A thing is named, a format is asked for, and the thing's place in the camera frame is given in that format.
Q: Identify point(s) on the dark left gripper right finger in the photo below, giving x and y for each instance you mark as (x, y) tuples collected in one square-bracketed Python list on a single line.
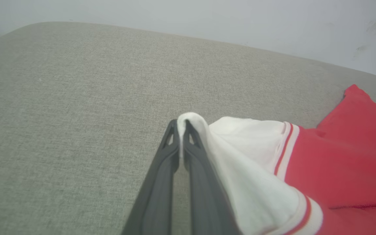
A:
[(204, 195)]

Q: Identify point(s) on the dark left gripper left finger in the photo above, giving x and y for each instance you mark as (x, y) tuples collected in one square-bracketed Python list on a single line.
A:
[(157, 195)]

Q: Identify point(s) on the red and white basketball jersey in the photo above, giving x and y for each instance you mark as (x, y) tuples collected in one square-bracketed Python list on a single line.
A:
[(338, 163)]

